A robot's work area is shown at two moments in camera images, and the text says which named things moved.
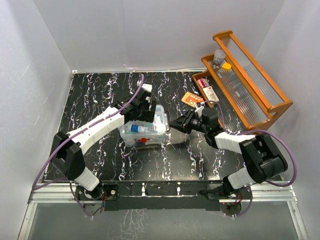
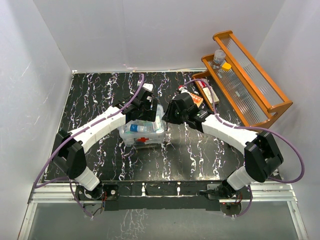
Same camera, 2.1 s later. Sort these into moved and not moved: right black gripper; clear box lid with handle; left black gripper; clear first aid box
Moved: right black gripper
Not moved: clear box lid with handle; left black gripper; clear first aid box
